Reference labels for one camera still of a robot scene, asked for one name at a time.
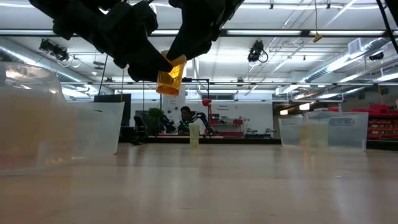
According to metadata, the yellow hanging plug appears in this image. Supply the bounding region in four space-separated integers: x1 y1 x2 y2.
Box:
312 0 323 44

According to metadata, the clear plastic bin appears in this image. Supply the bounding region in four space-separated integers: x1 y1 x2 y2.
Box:
278 111 369 151
0 61 125 175

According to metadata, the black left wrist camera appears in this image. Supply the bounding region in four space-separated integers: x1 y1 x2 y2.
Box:
121 0 159 37

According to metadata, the black overhead frame bar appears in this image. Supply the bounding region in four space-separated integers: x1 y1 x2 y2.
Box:
0 29 398 37

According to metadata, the thin black hanging cable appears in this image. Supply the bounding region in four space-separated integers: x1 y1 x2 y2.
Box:
98 54 108 96

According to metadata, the black overhead camera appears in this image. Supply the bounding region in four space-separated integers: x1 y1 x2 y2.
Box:
248 39 269 63
39 39 70 62

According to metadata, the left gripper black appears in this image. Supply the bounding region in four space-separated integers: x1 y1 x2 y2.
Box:
52 6 174 83

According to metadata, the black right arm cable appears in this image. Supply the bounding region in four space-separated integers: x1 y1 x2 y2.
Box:
376 0 398 54

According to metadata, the black office chair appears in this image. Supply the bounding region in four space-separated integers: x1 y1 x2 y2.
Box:
130 114 149 146

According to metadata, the silver ceiling air duct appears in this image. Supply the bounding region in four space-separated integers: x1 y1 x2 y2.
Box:
0 37 94 85
303 37 398 83

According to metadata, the long dark background table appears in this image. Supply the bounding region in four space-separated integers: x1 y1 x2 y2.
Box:
119 135 282 144

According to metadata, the red storage bin shelf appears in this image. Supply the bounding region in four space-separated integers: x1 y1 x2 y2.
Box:
328 104 398 141

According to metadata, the slim amber pill bottle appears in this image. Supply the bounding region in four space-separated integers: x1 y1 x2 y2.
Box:
155 50 188 96

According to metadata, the green potted plant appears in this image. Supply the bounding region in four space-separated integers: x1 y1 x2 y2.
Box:
147 107 165 138

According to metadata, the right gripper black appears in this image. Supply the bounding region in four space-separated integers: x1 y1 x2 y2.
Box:
166 0 245 62

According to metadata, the red background robot stand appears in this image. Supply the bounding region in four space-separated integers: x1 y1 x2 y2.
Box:
201 98 245 138

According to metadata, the person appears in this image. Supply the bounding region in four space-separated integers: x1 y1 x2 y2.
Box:
178 106 194 136

